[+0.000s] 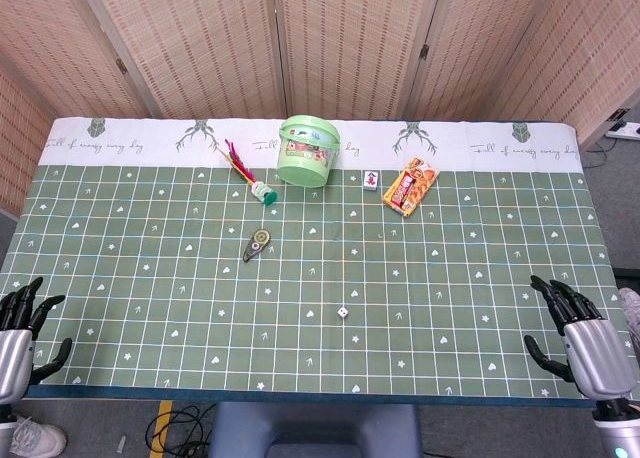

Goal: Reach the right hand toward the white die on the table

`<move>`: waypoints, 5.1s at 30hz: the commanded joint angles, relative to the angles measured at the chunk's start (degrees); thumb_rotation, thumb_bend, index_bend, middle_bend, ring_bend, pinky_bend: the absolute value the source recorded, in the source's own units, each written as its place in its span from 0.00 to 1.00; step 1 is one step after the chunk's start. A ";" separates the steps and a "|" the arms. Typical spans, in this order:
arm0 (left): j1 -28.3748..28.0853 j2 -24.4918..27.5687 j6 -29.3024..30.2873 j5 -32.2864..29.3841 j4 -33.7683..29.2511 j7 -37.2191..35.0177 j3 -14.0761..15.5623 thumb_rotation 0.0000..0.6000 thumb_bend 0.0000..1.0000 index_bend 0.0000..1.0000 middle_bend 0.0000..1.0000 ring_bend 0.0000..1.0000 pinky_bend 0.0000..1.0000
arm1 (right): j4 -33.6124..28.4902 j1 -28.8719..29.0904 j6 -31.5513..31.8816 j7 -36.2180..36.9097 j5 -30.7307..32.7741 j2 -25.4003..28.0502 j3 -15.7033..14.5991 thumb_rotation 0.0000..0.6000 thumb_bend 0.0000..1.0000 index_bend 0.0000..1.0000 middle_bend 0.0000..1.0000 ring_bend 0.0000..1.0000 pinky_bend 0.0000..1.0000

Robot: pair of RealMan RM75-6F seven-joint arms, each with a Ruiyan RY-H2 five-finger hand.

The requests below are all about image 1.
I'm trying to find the grey shoe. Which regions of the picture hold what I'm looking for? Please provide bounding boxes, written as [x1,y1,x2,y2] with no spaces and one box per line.
[618,287,640,340]

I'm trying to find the orange snack box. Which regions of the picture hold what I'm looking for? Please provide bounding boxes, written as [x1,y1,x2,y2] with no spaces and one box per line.
[382,157,440,219]

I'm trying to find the feather shuttlecock with green base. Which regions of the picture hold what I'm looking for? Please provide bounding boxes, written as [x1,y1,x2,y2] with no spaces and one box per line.
[223,138,279,208]

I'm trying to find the black cable on floor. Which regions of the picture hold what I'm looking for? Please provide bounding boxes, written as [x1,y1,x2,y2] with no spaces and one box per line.
[145,402,217,458]

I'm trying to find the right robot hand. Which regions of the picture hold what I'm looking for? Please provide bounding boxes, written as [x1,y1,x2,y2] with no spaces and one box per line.
[523,274,640,410]

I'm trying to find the bamboo folding screen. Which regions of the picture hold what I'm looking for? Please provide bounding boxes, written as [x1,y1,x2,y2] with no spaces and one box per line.
[0,0,640,214]

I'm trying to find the white sneaker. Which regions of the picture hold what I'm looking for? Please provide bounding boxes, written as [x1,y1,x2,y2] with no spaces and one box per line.
[6,413,68,458]

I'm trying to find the green grid tablecloth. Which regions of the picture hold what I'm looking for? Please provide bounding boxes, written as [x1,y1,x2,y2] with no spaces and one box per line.
[0,116,623,410]

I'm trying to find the green plastic bucket with lid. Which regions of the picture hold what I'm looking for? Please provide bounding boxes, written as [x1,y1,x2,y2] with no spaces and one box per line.
[276,114,342,189]

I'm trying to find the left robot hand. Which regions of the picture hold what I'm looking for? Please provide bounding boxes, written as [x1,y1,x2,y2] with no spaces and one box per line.
[0,276,74,405]

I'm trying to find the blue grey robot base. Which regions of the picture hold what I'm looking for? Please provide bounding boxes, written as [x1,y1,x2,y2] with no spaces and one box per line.
[207,401,424,458]

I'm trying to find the white power strip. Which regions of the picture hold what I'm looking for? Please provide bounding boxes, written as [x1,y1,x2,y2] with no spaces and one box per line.
[604,120,640,140]

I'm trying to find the correction tape dispenser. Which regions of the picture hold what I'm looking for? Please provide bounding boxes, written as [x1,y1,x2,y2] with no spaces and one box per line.
[242,229,272,264]

